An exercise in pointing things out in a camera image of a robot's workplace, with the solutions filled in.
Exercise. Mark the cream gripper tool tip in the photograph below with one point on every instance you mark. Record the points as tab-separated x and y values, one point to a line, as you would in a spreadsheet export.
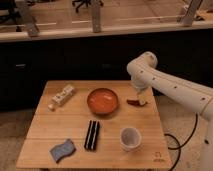
141	97

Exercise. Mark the orange ceramic bowl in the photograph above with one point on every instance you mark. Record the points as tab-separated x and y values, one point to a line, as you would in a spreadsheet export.
102	101

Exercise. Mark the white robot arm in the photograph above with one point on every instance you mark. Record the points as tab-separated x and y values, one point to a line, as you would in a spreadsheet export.
197	97

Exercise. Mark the red chili pepper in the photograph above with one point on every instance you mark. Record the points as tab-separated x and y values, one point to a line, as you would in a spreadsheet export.
135	102

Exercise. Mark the white paper cup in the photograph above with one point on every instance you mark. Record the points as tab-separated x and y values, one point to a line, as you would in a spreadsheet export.
130	138

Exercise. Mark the black striped rectangular block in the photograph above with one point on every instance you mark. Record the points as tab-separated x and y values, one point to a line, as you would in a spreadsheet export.
92	136

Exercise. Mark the white tube package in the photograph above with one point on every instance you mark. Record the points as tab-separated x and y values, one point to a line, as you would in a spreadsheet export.
60	98

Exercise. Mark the blue sponge cloth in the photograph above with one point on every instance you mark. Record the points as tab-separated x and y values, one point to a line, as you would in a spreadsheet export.
60	151

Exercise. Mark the black office chair base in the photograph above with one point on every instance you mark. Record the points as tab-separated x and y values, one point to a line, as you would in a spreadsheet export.
82	2

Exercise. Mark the black office chair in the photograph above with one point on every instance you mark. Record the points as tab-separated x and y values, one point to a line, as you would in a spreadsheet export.
9	6

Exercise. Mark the grey metal post middle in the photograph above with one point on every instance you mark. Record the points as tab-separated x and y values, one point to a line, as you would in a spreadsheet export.
95	12

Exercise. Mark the grey metal post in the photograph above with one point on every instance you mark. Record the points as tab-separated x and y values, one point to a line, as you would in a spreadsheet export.
95	12
189	16
27	18

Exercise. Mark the grey metal post right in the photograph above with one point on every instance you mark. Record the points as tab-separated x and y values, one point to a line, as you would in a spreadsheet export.
189	16

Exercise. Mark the grey metal post left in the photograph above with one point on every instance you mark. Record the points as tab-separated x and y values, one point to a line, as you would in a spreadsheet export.
27	18

